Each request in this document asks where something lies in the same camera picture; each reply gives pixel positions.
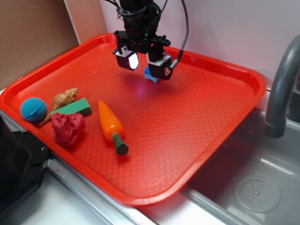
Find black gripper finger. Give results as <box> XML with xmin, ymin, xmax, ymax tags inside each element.
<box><xmin>148</xmin><ymin>56</ymin><xmax>173</xmax><ymax>80</ymax></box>
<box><xmin>115</xmin><ymin>52</ymin><xmax>139</xmax><ymax>70</ymax></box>

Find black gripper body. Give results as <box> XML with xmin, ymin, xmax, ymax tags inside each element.
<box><xmin>114</xmin><ymin>30</ymin><xmax>171</xmax><ymax>61</ymax></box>

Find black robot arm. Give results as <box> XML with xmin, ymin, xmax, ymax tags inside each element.
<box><xmin>113</xmin><ymin>0</ymin><xmax>173</xmax><ymax>80</ymax></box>

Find blue sponge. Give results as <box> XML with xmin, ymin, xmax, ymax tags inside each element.
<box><xmin>144</xmin><ymin>67</ymin><xmax>159</xmax><ymax>83</ymax></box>

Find green rectangular block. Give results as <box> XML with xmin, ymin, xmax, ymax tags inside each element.
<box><xmin>51</xmin><ymin>97</ymin><xmax>92</xmax><ymax>116</ymax></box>

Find orange toy carrot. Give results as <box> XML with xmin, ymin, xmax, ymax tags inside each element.
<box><xmin>98</xmin><ymin>100</ymin><xmax>129</xmax><ymax>156</ymax></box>

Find red plastic tray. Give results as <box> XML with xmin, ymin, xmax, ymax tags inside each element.
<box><xmin>0</xmin><ymin>34</ymin><xmax>266</xmax><ymax>206</ymax></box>

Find brown spiral seashell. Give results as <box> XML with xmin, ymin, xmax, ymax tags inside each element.
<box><xmin>37</xmin><ymin>88</ymin><xmax>78</xmax><ymax>127</ymax></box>

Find crumpled red paper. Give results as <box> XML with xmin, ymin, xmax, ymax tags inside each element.
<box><xmin>51</xmin><ymin>112</ymin><xmax>85</xmax><ymax>147</ymax></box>

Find brown cardboard panel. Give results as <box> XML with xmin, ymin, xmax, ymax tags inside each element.
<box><xmin>0</xmin><ymin>0</ymin><xmax>107</xmax><ymax>89</ymax></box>

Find blue textured ball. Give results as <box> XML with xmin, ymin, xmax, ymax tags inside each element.
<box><xmin>20</xmin><ymin>97</ymin><xmax>48</xmax><ymax>123</ymax></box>

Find dark grey faucet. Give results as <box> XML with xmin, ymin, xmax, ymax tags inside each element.
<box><xmin>263</xmin><ymin>35</ymin><xmax>300</xmax><ymax>138</ymax></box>

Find grey sink basin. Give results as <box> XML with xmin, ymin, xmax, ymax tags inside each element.
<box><xmin>182</xmin><ymin>109</ymin><xmax>300</xmax><ymax>225</ymax></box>

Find round sink drain cover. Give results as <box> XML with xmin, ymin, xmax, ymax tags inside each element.
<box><xmin>233</xmin><ymin>175</ymin><xmax>281</xmax><ymax>213</ymax></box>

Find black braided cable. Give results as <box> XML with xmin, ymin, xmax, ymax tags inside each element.
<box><xmin>171</xmin><ymin>0</ymin><xmax>190</xmax><ymax>70</ymax></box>

